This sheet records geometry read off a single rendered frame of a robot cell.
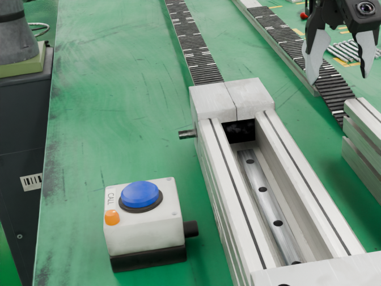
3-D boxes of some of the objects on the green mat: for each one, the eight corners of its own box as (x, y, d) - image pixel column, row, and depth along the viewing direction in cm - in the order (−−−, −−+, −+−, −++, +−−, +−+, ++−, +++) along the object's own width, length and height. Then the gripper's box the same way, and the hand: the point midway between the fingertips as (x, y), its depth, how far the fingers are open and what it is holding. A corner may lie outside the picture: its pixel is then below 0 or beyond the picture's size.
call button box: (113, 227, 61) (104, 183, 58) (194, 215, 62) (189, 170, 59) (112, 274, 54) (101, 226, 51) (203, 259, 55) (198, 211, 52)
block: (178, 147, 77) (171, 88, 72) (260, 136, 78) (258, 76, 73) (185, 180, 69) (177, 116, 64) (276, 166, 70) (275, 102, 65)
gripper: (374, -70, 78) (364, 62, 88) (282, -59, 77) (283, 73, 87) (401, -63, 71) (387, 80, 81) (300, -51, 70) (298, 93, 80)
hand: (340, 77), depth 81 cm, fingers open, 8 cm apart
